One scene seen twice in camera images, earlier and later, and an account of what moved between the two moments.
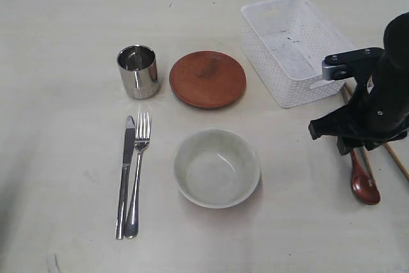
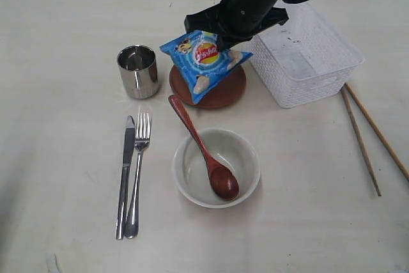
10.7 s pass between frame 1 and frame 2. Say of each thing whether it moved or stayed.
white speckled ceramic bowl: stayed
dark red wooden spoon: moved
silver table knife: stayed
